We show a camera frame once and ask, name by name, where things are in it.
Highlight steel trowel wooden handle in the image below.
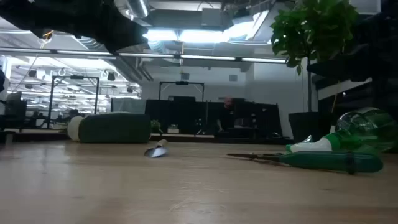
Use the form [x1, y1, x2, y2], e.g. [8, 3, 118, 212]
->
[144, 139, 169, 159]

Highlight beige green gardening tote bag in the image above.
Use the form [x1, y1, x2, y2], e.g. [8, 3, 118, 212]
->
[67, 111, 152, 144]

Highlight green-handled pruning shears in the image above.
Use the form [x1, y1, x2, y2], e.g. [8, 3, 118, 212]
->
[226, 151, 384, 174]

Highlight green spray bottle white nozzle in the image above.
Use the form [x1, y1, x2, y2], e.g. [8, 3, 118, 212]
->
[285, 107, 398, 155]

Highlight person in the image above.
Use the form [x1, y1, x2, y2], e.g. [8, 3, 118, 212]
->
[216, 96, 237, 133]

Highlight small green plant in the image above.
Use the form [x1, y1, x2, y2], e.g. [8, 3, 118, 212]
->
[150, 119, 162, 134]

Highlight long ceiling light bar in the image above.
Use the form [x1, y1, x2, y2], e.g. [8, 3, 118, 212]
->
[0, 47, 287, 64]

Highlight grey fabric partition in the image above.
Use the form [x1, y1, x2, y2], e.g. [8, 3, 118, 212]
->
[111, 98, 147, 114]

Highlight black plant pot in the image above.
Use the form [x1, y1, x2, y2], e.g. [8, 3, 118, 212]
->
[288, 111, 332, 144]

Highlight leafy green potted tree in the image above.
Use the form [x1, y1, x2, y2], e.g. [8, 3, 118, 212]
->
[269, 0, 360, 113]

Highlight silver ventilation duct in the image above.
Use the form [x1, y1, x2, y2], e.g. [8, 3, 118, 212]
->
[126, 0, 149, 19]

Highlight tall black gantry frame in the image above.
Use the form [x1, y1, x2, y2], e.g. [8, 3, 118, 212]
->
[46, 75, 100, 130]

